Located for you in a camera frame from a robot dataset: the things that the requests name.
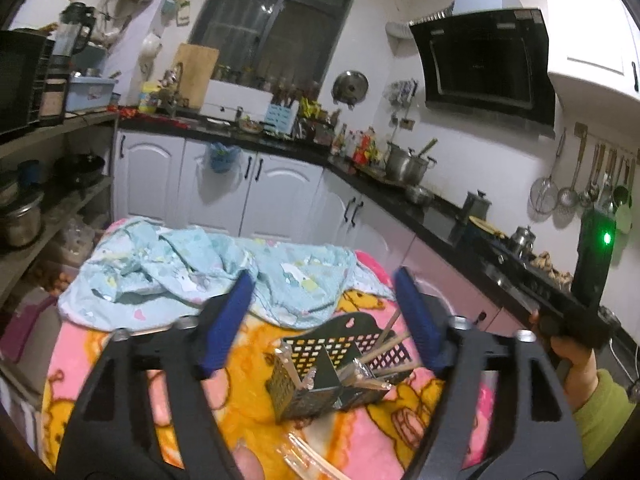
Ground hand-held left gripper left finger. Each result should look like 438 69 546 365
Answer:
55 269 257 480

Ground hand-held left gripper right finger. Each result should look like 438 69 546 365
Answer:
392 266 587 480

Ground wooden chopstick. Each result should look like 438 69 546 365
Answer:
360 332 412 364
377 309 402 347

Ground black perforated utensil holder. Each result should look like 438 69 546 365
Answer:
265 312 416 423

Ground clear chopstick pair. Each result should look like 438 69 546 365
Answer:
273 347 319 392
342 360 397 392

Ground pile of chopsticks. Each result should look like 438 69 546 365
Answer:
279 432 352 480

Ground person's right forearm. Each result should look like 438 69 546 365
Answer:
572 369 637 467

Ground row of hanging kitchen utensils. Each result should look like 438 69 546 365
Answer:
529 125 640 234

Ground person's right hand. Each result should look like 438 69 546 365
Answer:
529 309 601 413

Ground person's left hand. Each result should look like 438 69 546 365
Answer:
234 447 266 480

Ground ginger roots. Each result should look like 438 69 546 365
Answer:
531 254 572 282

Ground steel teapot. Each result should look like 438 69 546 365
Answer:
510 226 538 257

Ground black gas stove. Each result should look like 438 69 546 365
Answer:
485 247 571 306

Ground light blue printed cloth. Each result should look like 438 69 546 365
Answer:
57 216 396 331

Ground pink printed blanket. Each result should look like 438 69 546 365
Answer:
40 217 496 480

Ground black kitchen countertop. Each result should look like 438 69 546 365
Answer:
117 110 501 261

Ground blue pot with yellow rim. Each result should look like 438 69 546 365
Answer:
467 217 506 247

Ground steel stockpot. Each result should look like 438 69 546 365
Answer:
385 140 437 186

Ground white kitchen cabinets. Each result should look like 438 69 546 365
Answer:
112 127 506 331

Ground cluster of condiment bottles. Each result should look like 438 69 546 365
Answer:
330 122 386 166

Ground purple plastic stool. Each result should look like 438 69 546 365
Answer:
0 305 42 362

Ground blue knife block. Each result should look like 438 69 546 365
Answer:
263 85 300 137

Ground black wok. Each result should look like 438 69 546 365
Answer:
52 154 107 188

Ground black range hood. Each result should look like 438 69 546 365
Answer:
409 0 557 128

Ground white rectangular box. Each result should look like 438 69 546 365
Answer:
200 80 273 123

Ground steel cooking pot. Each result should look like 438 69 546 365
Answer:
0 192 43 248

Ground yellow jar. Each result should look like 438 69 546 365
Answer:
139 82 161 114

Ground steel pot lid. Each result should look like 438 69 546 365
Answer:
332 71 369 107

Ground brass kitchen faucet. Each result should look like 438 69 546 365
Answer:
160 62 186 111

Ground row of glass jars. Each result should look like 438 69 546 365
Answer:
215 62 321 97

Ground blue mug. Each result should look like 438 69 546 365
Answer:
17 160 41 186

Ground wooden cutting board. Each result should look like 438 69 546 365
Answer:
172 43 220 109

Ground metal storage shelf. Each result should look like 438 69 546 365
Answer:
0 110 118 306

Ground blue dish drainer box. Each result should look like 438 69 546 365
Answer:
65 76 119 113

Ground white plastic container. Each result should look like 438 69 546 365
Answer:
140 32 163 73

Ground dark kitchen window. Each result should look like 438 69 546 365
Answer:
190 0 366 86

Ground black microwave oven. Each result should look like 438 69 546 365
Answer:
0 30 48 133

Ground black blender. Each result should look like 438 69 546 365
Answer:
52 2 96 72

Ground white wall cabinet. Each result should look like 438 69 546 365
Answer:
545 0 640 106

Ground hanging wall organizer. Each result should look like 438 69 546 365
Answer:
162 0 193 26

